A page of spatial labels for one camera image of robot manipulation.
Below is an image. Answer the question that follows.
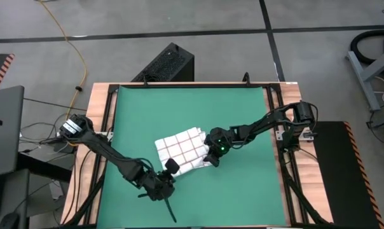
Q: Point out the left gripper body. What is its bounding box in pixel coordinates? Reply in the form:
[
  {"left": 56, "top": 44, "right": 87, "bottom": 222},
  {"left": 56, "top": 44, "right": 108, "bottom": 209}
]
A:
[{"left": 137, "top": 170, "right": 177, "bottom": 202}]

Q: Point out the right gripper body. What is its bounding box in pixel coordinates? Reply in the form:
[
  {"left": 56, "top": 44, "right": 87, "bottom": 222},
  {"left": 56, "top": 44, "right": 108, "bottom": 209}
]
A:
[{"left": 207, "top": 126, "right": 236, "bottom": 159}]

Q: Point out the white red-checked towel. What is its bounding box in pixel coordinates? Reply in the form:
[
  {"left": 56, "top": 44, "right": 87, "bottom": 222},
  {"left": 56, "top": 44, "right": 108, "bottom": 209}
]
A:
[{"left": 154, "top": 126, "right": 212, "bottom": 178}]

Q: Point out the green table mat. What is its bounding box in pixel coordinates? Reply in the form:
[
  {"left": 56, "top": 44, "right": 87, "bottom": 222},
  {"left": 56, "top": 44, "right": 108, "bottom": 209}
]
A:
[{"left": 96, "top": 85, "right": 287, "bottom": 228}]

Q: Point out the black computer tower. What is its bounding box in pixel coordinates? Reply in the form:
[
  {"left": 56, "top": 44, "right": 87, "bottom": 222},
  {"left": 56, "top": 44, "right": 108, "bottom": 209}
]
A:
[{"left": 130, "top": 41, "right": 195, "bottom": 83}]

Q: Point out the black box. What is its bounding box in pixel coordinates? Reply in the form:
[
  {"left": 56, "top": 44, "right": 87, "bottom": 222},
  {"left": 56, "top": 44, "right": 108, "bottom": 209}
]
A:
[{"left": 17, "top": 151, "right": 76, "bottom": 183}]

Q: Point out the black computer mouse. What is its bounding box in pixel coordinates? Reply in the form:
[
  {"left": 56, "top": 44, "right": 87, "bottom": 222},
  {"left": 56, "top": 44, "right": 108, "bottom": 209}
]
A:
[{"left": 0, "top": 212, "right": 20, "bottom": 229}]

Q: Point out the grey metal stand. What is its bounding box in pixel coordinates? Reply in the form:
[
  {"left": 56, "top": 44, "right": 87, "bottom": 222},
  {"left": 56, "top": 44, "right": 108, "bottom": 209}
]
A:
[{"left": 345, "top": 43, "right": 384, "bottom": 112}]

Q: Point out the grey desk panel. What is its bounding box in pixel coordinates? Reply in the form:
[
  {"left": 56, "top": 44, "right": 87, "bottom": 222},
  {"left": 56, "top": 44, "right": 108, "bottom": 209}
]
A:
[{"left": 0, "top": 85, "right": 25, "bottom": 179}]

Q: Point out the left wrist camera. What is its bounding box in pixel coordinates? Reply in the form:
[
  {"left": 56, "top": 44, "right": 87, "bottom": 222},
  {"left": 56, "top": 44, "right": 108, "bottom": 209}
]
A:
[{"left": 164, "top": 158, "right": 181, "bottom": 175}]

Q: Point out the black table frame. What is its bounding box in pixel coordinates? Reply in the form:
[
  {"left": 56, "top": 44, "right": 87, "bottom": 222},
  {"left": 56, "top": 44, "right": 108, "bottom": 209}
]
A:
[{"left": 63, "top": 81, "right": 336, "bottom": 229}]

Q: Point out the yellow hanging cable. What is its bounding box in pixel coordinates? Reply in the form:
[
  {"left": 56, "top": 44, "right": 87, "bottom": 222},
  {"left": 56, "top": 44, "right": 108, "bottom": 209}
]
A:
[{"left": 38, "top": 0, "right": 88, "bottom": 121}]

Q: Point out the black hose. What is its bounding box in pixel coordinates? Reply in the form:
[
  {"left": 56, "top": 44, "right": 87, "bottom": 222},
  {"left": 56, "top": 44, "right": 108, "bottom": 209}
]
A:
[{"left": 350, "top": 29, "right": 384, "bottom": 65}]

